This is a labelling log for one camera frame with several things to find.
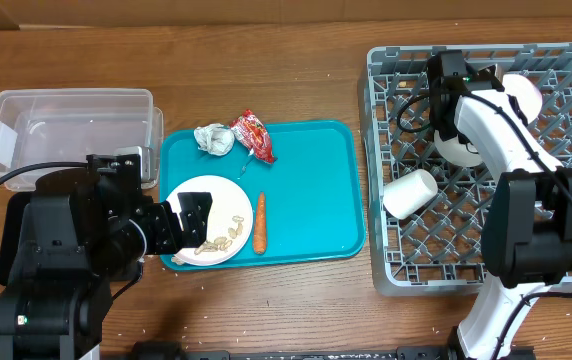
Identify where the white bowl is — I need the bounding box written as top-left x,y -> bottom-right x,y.
434,130 -> 483,167

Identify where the pink plate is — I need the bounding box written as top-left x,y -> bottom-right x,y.
166,175 -> 254,267

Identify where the orange carrot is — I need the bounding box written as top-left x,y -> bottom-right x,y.
253,193 -> 267,255

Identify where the white napkin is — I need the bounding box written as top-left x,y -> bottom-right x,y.
193,123 -> 236,157

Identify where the white cup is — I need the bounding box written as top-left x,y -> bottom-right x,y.
383,169 -> 438,220

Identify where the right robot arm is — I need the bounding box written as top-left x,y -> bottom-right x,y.
427,50 -> 572,359

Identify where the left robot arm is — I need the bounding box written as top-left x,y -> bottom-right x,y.
0,154 -> 213,359

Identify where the stray peanut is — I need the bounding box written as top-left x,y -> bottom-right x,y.
171,255 -> 185,266

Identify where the peanut pile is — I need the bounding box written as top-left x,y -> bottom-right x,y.
194,215 -> 244,255

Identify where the grey dish rack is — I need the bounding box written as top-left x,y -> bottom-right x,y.
358,43 -> 572,296

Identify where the red snack wrapper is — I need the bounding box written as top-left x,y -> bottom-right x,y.
230,109 -> 277,164

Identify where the teal serving tray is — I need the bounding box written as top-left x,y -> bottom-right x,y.
159,120 -> 366,269

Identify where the black tray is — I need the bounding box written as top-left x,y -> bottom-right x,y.
0,189 -> 144,285

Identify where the clear plastic bin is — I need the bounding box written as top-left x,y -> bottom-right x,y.
0,88 -> 164,189

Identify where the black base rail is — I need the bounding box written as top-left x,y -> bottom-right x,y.
125,342 -> 464,360

